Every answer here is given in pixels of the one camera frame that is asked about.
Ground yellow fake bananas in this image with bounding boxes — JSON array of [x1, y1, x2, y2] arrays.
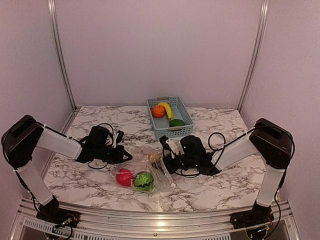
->
[[157, 102, 174, 121]]

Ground small orange green fake fruit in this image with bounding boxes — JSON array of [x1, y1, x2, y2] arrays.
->
[[148, 152, 163, 162]]

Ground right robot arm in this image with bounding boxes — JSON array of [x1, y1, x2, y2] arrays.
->
[[159, 118, 296, 224]]

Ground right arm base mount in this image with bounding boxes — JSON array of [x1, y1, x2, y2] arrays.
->
[[230, 202, 275, 229]]

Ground red fake fruit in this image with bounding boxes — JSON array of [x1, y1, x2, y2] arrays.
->
[[115, 168, 134, 187]]

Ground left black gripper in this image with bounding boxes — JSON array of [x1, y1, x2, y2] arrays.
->
[[94, 144, 131, 164]]

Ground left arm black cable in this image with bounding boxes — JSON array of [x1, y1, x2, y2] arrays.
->
[[86, 122, 118, 171]]

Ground left aluminium corner post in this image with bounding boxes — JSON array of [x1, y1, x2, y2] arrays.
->
[[47, 0, 77, 112]]

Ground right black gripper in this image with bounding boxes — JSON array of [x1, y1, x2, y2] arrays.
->
[[152, 152, 199, 174]]

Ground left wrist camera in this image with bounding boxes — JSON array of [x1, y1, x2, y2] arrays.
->
[[113, 130, 124, 148]]

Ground clear zip top bag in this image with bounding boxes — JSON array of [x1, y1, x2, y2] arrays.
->
[[108, 145, 176, 195]]

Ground right aluminium corner post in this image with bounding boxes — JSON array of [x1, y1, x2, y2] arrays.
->
[[237, 0, 270, 113]]

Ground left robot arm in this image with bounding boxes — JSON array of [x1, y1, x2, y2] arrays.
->
[[1, 115, 133, 223]]

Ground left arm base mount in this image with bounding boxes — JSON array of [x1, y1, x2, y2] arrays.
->
[[36, 203, 80, 228]]

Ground aluminium front rail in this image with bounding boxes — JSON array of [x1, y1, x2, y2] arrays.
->
[[7, 198, 302, 240]]

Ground light blue plastic basket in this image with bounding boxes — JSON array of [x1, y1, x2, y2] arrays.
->
[[147, 96, 194, 139]]

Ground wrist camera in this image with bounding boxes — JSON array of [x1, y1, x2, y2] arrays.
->
[[159, 135, 181, 159], [113, 130, 124, 148]]

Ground aluminium corner post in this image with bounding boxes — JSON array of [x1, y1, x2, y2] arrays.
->
[[237, 0, 270, 113], [47, 0, 77, 112]]

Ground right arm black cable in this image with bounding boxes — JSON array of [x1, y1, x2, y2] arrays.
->
[[162, 126, 296, 226]]

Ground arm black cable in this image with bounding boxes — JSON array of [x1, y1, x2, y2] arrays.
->
[[162, 126, 296, 226], [86, 122, 118, 171]]

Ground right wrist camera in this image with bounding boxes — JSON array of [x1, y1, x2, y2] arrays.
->
[[159, 135, 181, 159]]

